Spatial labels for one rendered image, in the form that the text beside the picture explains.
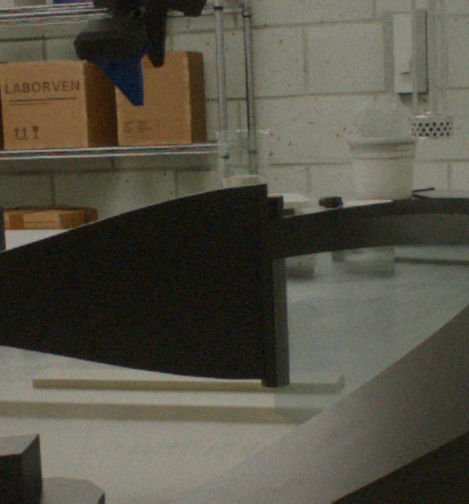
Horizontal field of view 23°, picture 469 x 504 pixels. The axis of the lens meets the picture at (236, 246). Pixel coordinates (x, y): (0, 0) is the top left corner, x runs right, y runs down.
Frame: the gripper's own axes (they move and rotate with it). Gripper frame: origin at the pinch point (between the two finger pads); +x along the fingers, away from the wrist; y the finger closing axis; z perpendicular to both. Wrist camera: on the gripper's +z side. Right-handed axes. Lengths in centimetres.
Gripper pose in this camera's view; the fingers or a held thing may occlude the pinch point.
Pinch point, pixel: (142, 54)
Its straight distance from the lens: 114.8
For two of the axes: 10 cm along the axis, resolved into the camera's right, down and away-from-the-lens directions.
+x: 1.6, 8.1, 5.6
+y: 1.8, -5.8, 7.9
